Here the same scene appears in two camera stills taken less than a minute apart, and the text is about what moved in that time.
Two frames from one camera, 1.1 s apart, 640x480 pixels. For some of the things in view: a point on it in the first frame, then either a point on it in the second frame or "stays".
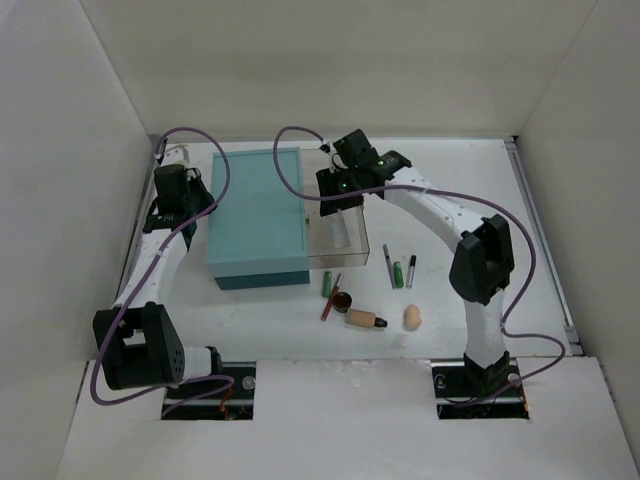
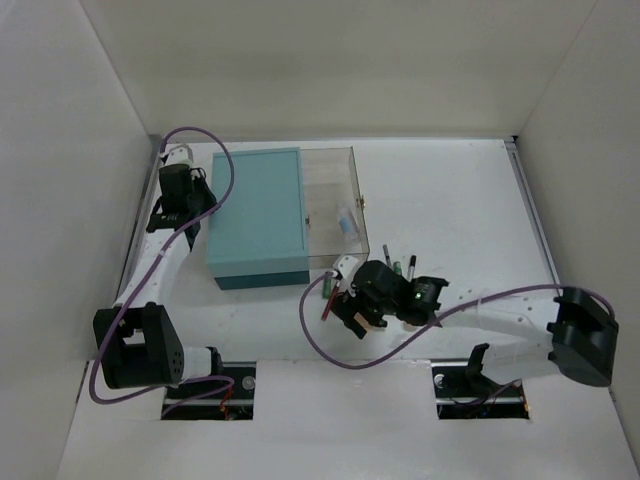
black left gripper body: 163,218 stays
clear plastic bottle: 338,232 -> 348,223
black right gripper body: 339,181 -> 355,300
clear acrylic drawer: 335,241 stays
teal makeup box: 257,233 stays
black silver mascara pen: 411,271 stays
